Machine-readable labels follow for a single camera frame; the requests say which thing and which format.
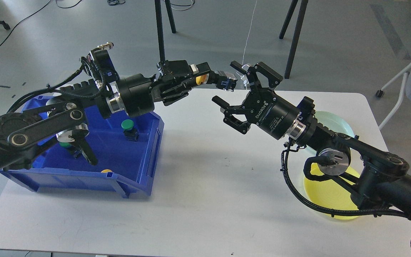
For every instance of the yellow plate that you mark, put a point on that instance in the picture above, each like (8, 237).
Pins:
(329, 194)

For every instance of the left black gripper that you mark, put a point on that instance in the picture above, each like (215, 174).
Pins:
(135, 91)

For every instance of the blue plastic bin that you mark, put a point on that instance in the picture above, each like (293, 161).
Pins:
(133, 163)

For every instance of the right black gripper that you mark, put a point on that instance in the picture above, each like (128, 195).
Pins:
(262, 106)

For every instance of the black stand leg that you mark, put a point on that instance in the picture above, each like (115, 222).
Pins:
(297, 31)
(159, 24)

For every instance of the light green plate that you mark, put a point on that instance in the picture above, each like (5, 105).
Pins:
(334, 123)

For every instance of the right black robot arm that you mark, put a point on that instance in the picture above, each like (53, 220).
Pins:
(377, 180)

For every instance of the black stand leg right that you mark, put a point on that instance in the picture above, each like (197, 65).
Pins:
(297, 31)

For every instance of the white power adapter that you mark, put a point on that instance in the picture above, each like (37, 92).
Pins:
(245, 82)

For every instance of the green push button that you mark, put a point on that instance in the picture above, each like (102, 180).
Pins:
(129, 130)
(72, 150)

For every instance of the black stand leg left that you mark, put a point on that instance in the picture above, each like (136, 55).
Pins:
(159, 24)

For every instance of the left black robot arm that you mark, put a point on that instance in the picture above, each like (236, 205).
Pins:
(43, 118)

